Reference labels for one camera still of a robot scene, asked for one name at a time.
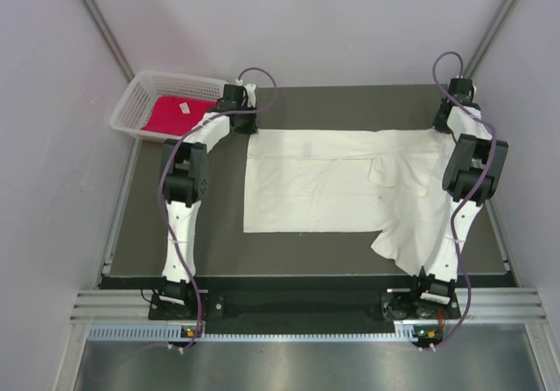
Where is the white t shirt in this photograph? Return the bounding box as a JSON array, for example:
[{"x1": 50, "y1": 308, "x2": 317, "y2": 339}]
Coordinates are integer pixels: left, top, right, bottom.
[{"x1": 243, "y1": 129, "x2": 454, "y2": 275}]

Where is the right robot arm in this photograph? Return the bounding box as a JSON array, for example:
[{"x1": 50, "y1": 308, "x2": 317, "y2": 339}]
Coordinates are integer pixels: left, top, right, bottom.
[{"x1": 382, "y1": 76, "x2": 508, "y2": 321}]

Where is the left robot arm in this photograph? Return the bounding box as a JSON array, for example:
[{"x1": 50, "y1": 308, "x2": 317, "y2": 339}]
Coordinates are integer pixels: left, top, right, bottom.
[{"x1": 147, "y1": 80, "x2": 257, "y2": 322}]

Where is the red folded t shirt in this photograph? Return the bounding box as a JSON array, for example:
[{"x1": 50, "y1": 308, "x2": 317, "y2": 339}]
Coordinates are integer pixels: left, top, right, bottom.
[{"x1": 142, "y1": 96, "x2": 216, "y2": 136}]

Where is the white plastic laundry basket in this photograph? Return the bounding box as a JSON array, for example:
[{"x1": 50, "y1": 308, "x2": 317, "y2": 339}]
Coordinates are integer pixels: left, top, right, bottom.
[{"x1": 109, "y1": 71, "x2": 227, "y2": 143}]

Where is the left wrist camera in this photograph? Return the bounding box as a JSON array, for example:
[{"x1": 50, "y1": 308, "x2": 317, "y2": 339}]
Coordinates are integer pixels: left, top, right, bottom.
[{"x1": 243, "y1": 83, "x2": 256, "y2": 108}]

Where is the right aluminium frame post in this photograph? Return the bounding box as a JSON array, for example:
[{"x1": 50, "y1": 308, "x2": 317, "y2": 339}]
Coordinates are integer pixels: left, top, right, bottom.
[{"x1": 464, "y1": 0, "x2": 520, "y2": 79}]

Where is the aluminium frame post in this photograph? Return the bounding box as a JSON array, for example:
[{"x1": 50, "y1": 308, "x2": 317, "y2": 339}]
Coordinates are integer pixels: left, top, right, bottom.
[
  {"x1": 464, "y1": 0, "x2": 520, "y2": 79},
  {"x1": 79, "y1": 0, "x2": 135, "y2": 82}
]

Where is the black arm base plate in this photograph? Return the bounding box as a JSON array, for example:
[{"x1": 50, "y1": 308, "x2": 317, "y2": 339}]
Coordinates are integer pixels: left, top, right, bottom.
[{"x1": 148, "y1": 290, "x2": 460, "y2": 323}]

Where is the aluminium front rail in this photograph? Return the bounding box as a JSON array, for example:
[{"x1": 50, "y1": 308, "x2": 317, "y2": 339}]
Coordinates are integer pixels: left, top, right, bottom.
[{"x1": 70, "y1": 288, "x2": 547, "y2": 324}]

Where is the left aluminium frame post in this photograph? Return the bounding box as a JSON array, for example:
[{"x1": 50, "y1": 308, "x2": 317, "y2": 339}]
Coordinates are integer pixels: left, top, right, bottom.
[{"x1": 79, "y1": 0, "x2": 135, "y2": 82}]

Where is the white slotted cable duct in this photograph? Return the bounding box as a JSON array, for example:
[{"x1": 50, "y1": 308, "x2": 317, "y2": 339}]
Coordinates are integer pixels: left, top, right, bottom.
[{"x1": 87, "y1": 324, "x2": 418, "y2": 344}]

